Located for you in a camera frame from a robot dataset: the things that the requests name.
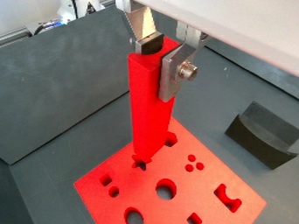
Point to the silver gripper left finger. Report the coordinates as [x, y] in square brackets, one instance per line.
[147, 39]

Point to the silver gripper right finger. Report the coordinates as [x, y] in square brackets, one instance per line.
[178, 68]

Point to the long red arch peg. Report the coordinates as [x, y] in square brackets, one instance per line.
[151, 113]

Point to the black curved holder block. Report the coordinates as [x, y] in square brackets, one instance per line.
[265, 134]

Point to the red shape-sorting board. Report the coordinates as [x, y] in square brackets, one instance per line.
[186, 187]

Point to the aluminium frame rail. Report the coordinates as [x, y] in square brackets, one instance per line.
[21, 34]

